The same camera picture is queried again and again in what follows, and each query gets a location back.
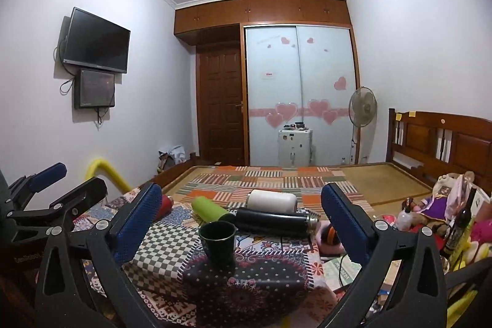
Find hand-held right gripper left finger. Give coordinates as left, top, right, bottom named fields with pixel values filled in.
left=34, top=183, right=172, bottom=328

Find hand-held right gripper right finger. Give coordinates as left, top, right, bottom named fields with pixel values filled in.
left=317, top=182, right=448, bottom=328

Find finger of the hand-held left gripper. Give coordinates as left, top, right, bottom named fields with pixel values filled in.
left=7, top=177, right=108, bottom=234
left=8, top=162, right=68, bottom=206

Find dark green cup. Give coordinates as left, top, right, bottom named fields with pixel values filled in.
left=198, top=221, right=237, bottom=271

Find orange headphones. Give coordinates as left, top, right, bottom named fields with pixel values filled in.
left=318, top=223, right=345, bottom=256

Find yellow foam tube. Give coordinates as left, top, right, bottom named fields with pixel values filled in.
left=86, top=157, right=134, bottom=194

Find red bottle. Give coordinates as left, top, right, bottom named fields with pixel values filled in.
left=158, top=194, right=174, bottom=220

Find green printed booklet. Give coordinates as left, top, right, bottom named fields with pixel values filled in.
left=322, top=254, right=364, bottom=292

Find bamboo bed mat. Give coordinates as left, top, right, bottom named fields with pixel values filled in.
left=163, top=162, right=434, bottom=207

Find black thermos flask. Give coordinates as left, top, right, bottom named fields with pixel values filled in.
left=234, top=207, right=321, bottom=235

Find green bottle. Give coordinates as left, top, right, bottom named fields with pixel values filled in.
left=191, top=196, right=236, bottom=224

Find pile of bags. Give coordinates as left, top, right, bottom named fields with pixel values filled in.
left=157, top=144, right=193, bottom=172

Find white bottle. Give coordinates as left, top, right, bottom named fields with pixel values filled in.
left=247, top=189, right=298, bottom=212

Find doll in purple dress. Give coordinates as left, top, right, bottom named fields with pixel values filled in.
left=396, top=195, right=458, bottom=234

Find small white cabinet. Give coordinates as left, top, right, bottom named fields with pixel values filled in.
left=277, top=124, right=315, bottom=168

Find patchwork blanket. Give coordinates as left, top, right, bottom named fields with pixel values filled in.
left=71, top=164, right=379, bottom=328

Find dark glass bottle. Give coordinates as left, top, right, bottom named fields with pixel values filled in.
left=441, top=187, right=478, bottom=256

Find wooden bed headboard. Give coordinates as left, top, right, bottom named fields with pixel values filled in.
left=385, top=108, right=492, bottom=196

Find standing fan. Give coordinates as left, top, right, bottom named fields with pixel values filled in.
left=348, top=86, right=378, bottom=165

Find brown wooden door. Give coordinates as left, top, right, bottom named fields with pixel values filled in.
left=196, top=44, right=247, bottom=165

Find wooden wardrobe with sliding doors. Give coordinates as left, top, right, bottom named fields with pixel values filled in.
left=173, top=0, right=363, bottom=168

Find black wall speaker box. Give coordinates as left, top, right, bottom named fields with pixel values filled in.
left=73, top=69, right=116, bottom=110

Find wall-mounted black television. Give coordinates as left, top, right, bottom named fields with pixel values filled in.
left=62, top=7, right=132, bottom=74

